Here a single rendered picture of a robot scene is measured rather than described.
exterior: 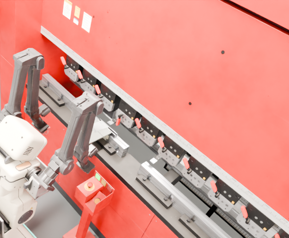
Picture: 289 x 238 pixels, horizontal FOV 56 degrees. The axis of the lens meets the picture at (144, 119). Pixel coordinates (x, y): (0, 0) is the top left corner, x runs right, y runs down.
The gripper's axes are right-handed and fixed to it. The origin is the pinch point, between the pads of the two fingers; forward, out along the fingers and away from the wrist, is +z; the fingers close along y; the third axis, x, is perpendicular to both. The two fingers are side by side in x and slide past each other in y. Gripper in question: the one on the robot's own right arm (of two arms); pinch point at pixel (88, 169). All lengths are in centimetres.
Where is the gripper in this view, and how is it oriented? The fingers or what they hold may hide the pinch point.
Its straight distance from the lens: 177.9
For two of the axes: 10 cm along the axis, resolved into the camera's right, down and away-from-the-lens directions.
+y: -7.6, -5.6, 3.2
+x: -6.4, 6.6, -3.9
